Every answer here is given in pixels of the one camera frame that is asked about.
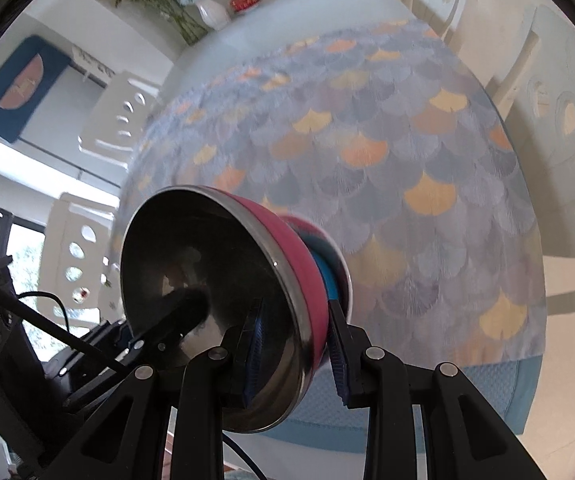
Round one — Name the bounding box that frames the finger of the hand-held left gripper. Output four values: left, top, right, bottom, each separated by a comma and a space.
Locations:
62, 322, 140, 408
128, 287, 212, 356

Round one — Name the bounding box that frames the blue wall hanging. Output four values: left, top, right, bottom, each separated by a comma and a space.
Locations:
0, 34, 70, 143

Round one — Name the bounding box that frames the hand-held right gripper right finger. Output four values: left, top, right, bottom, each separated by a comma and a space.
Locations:
326, 297, 548, 480

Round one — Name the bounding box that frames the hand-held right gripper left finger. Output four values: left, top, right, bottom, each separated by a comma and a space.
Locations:
67, 300, 268, 480

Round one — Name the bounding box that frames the blue steel bowl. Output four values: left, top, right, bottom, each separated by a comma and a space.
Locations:
282, 212, 354, 323

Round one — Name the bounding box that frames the thin black cable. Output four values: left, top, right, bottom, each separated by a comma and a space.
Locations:
17, 291, 74, 333

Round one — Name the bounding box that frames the red steel bowl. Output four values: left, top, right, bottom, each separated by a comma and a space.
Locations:
120, 185, 329, 433

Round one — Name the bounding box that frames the white ceramic vase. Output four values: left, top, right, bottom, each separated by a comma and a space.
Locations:
194, 0, 232, 35

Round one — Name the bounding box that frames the black framed window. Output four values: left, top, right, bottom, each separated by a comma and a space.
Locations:
0, 200, 43, 361

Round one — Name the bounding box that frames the scale-patterned tablecloth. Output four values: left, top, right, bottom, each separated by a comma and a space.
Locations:
117, 17, 548, 366

